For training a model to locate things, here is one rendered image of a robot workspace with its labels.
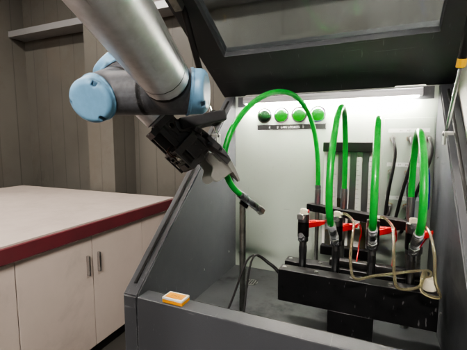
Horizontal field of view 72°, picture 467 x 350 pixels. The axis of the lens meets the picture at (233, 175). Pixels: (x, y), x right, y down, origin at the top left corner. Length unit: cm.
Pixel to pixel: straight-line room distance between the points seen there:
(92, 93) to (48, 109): 358
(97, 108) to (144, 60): 18
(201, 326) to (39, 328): 133
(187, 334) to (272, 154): 64
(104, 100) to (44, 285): 144
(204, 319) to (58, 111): 352
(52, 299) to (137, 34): 169
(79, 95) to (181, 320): 48
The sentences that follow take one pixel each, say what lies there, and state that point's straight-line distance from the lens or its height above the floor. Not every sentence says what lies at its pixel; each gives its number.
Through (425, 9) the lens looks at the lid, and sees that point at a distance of 94.
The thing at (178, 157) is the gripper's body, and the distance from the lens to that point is 66.
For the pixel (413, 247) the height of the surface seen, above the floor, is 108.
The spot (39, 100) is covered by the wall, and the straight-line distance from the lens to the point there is 426.
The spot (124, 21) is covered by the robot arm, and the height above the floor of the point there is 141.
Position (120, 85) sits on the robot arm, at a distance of 56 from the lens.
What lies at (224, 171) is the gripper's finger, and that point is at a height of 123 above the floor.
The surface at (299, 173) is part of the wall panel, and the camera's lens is 110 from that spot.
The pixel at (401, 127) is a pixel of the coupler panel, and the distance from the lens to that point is 107.
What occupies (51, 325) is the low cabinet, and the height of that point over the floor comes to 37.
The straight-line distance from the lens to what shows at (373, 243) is 76.
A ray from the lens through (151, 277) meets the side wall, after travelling 82.
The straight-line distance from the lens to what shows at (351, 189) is 105.
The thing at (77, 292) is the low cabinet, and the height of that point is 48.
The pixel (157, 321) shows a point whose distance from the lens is 78.
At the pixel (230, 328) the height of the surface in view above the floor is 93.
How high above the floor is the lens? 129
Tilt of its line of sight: 6 degrees down
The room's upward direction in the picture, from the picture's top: straight up
